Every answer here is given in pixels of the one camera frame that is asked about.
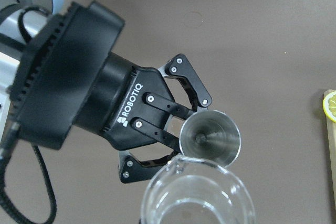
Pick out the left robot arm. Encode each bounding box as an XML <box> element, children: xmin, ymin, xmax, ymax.
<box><xmin>1</xmin><ymin>0</ymin><xmax>212</xmax><ymax>183</ymax></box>

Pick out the steel jigger measuring cup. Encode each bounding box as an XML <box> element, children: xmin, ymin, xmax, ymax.
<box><xmin>179</xmin><ymin>110</ymin><xmax>242</xmax><ymax>167</ymax></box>

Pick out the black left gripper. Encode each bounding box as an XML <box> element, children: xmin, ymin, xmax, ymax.
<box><xmin>11</xmin><ymin>0</ymin><xmax>174</xmax><ymax>151</ymax></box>

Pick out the wooden cutting board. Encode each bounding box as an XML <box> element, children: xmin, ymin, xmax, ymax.
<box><xmin>318</xmin><ymin>89</ymin><xmax>335</xmax><ymax>223</ymax></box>

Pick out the lemon slice front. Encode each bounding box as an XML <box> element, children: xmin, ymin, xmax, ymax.
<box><xmin>322</xmin><ymin>91</ymin><xmax>336</xmax><ymax>123</ymax></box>

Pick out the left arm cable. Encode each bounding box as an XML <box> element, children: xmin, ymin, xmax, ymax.
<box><xmin>0</xmin><ymin>121</ymin><xmax>57</xmax><ymax>224</ymax></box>

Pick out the clear glass beaker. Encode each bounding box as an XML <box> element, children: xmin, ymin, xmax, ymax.
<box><xmin>140</xmin><ymin>155</ymin><xmax>256</xmax><ymax>223</ymax></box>

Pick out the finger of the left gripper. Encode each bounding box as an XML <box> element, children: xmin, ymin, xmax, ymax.
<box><xmin>118</xmin><ymin>151</ymin><xmax>176</xmax><ymax>184</ymax></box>
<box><xmin>160</xmin><ymin>54</ymin><xmax>212</xmax><ymax>111</ymax></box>

